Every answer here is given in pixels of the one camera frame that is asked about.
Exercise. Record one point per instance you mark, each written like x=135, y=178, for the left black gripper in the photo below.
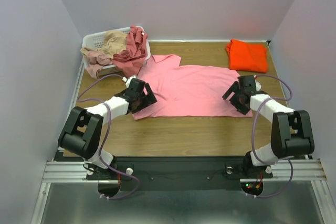
x=151, y=97

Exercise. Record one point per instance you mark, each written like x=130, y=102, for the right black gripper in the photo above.
x=237, y=98

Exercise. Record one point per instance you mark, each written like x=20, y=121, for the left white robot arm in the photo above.
x=86, y=129

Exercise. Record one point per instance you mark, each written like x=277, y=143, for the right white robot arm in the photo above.
x=291, y=130

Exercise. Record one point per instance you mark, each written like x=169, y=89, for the folded orange t shirt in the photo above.
x=243, y=56

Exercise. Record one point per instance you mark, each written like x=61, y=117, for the dark red t shirt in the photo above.
x=131, y=60

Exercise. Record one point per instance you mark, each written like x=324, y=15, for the dusty pink t shirt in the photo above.
x=96, y=62

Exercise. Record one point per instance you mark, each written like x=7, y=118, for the beige t shirt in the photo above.
x=108, y=42

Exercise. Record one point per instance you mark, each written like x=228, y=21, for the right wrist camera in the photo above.
x=257, y=84

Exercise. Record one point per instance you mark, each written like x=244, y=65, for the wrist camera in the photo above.
x=127, y=81
x=257, y=84

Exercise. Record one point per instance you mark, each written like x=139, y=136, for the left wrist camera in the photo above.
x=127, y=81

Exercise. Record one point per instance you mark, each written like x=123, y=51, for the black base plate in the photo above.
x=180, y=174

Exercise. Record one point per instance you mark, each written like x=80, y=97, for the aluminium frame rail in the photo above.
x=56, y=172

